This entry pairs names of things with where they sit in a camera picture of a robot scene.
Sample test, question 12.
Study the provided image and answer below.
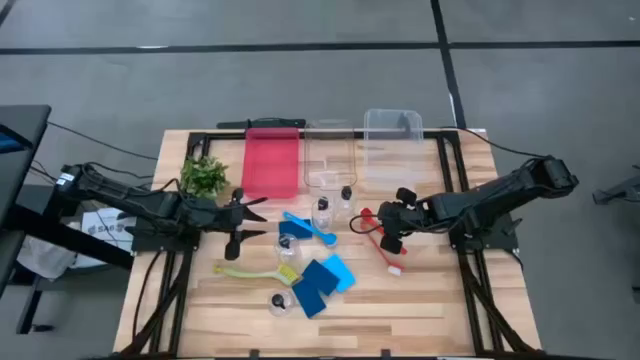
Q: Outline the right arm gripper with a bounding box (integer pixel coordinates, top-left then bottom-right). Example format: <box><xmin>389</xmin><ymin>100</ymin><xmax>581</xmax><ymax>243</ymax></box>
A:
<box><xmin>377</xmin><ymin>186</ymin><xmax>437</xmax><ymax>256</ymax></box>

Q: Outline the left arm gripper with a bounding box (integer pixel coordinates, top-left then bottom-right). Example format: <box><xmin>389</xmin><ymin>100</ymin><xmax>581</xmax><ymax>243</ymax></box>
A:
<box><xmin>197</xmin><ymin>187</ymin><xmax>268</xmax><ymax>262</ymax></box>

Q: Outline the green dish brush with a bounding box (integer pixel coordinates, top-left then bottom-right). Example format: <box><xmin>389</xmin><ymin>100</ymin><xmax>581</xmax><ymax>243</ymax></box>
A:
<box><xmin>212</xmin><ymin>263</ymin><xmax>302</xmax><ymax>287</ymax></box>

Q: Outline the blue scrub sponge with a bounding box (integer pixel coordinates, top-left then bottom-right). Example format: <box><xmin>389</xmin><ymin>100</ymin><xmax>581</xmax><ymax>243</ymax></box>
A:
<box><xmin>277</xmin><ymin>218</ymin><xmax>314</xmax><ymax>242</ymax></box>
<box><xmin>319</xmin><ymin>253</ymin><xmax>357</xmax><ymax>294</ymax></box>
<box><xmin>301</xmin><ymin>258</ymin><xmax>341</xmax><ymax>297</ymax></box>
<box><xmin>291</xmin><ymin>279</ymin><xmax>328</xmax><ymax>320</ymax></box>

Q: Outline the red plastic bin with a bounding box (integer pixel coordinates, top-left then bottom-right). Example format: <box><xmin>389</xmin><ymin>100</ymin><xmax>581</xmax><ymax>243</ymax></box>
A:
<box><xmin>240</xmin><ymin>126</ymin><xmax>301</xmax><ymax>200</ymax></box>

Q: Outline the large clear plastic bin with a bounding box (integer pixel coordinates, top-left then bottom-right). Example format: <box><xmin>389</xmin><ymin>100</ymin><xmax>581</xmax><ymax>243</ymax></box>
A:
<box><xmin>362</xmin><ymin>107</ymin><xmax>426</xmax><ymax>187</ymax></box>

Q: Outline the green potted plant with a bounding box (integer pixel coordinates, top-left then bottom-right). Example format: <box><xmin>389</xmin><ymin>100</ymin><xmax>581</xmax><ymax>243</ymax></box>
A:
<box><xmin>178</xmin><ymin>154</ymin><xmax>231</xmax><ymax>201</ymax></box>

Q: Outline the narrow clear plastic bin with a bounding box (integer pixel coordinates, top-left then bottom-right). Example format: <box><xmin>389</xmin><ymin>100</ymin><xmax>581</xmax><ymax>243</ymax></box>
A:
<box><xmin>302</xmin><ymin>118</ymin><xmax>358</xmax><ymax>190</ymax></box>

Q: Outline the black power strip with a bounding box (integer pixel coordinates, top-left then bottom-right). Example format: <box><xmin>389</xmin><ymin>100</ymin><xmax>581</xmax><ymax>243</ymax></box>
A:
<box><xmin>215</xmin><ymin>117</ymin><xmax>307</xmax><ymax>130</ymax></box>

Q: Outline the white printed cardboard box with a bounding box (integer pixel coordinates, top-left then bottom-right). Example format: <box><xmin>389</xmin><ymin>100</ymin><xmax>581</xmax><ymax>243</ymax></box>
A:
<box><xmin>79</xmin><ymin>207</ymin><xmax>139</xmax><ymax>269</ymax></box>

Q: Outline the white plastic bag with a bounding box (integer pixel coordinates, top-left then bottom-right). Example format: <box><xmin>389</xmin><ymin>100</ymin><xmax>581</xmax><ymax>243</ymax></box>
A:
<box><xmin>17</xmin><ymin>234</ymin><xmax>76</xmax><ymax>280</ymax></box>

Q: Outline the black floor stand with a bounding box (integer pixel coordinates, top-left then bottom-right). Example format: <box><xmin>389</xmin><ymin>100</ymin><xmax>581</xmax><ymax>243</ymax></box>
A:
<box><xmin>592</xmin><ymin>164</ymin><xmax>640</xmax><ymax>206</ymax></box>

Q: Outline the black desk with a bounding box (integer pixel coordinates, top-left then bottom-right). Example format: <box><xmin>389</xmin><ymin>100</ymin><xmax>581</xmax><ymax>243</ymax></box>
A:
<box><xmin>0</xmin><ymin>103</ymin><xmax>136</xmax><ymax>336</ymax></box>

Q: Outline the small lit display screen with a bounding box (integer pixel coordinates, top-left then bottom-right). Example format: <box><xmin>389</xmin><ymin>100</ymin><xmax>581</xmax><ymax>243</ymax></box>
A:
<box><xmin>0</xmin><ymin>122</ymin><xmax>35</xmax><ymax>155</ymax></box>

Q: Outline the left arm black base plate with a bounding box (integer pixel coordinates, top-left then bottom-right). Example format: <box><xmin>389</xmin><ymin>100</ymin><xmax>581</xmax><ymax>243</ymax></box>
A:
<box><xmin>130</xmin><ymin>219</ymin><xmax>201</xmax><ymax>254</ymax></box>

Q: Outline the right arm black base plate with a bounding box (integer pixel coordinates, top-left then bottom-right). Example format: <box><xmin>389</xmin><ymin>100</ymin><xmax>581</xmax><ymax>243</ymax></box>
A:
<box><xmin>448</xmin><ymin>212</ymin><xmax>521</xmax><ymax>253</ymax></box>

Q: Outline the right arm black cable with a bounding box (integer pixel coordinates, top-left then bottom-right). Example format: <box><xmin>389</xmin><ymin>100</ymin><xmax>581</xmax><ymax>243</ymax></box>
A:
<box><xmin>439</xmin><ymin>125</ymin><xmax>551</xmax><ymax>161</ymax></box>

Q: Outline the thin black floor cable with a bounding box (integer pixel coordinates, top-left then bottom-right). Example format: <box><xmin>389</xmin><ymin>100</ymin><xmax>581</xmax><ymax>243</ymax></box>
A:
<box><xmin>45</xmin><ymin>119</ymin><xmax>160</xmax><ymax>162</ymax></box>

